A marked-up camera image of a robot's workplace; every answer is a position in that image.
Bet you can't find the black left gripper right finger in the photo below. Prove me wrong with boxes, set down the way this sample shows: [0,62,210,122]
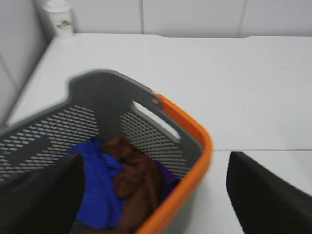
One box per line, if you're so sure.
[226,151,312,234]

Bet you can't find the brown towel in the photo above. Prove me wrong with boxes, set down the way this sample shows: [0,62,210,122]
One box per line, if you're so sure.
[82,138,164,234]

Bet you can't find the grey basket with orange rim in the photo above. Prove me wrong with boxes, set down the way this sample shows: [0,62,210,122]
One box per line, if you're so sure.
[0,70,213,234]

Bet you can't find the purple towel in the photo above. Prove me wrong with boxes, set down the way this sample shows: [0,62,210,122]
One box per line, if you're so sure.
[154,160,180,189]

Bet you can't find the blue towel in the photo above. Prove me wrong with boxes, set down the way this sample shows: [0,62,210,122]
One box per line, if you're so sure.
[68,137,124,230]

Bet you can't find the white paper cup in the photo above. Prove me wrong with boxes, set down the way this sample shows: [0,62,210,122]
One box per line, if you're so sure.
[43,0,74,39]

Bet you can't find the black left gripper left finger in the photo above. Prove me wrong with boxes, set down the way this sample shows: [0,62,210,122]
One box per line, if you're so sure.
[0,154,85,234]

